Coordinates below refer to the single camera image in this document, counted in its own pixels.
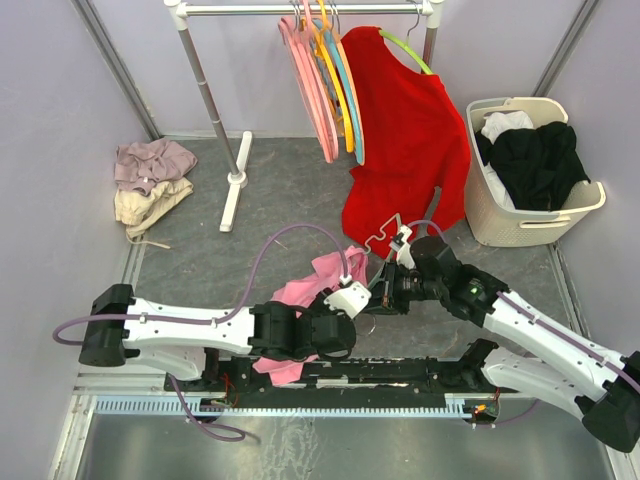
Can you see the teal wavy hanger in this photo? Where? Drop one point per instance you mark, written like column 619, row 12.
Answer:
column 384, row 233

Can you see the light blue hanger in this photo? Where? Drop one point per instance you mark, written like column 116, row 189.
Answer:
column 348, row 133

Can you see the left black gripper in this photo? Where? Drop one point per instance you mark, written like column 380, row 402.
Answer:
column 333, row 311

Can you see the pink t shirt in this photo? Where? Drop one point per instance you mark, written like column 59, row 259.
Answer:
column 302, row 292

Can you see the light blue cable duct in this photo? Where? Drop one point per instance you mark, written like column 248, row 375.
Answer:
column 453, row 408

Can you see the white garment in basket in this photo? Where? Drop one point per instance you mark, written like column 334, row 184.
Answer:
column 495, row 124

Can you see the cream laundry basket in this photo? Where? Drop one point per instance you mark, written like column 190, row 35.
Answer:
column 499, row 226

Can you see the beige crumpled garment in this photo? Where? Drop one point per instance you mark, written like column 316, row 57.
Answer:
column 138, row 212

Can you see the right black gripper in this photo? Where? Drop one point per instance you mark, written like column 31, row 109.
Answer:
column 383, row 295

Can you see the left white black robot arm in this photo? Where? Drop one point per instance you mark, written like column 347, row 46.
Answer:
column 181, row 340

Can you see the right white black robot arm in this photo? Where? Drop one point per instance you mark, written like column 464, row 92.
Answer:
column 597, row 385

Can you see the red t shirt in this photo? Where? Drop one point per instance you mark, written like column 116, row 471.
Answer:
column 417, row 151

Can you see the mauve crumpled garment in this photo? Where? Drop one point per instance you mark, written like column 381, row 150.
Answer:
column 139, row 167

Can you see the black garment in basket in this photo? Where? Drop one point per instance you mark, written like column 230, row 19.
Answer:
column 538, row 167

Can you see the yellow hanger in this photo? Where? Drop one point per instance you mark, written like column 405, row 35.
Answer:
column 333, row 85

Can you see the pink hanger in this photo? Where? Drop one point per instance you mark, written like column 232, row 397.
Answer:
column 307, row 83
column 322, row 95

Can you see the lime green hanger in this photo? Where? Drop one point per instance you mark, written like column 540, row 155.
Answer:
column 403, row 44

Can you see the white metal clothes rack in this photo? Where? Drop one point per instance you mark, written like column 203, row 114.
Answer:
column 181, row 11

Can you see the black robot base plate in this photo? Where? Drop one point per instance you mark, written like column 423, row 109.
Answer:
column 365, row 382

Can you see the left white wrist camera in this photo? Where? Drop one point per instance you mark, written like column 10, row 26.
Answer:
column 351, row 299

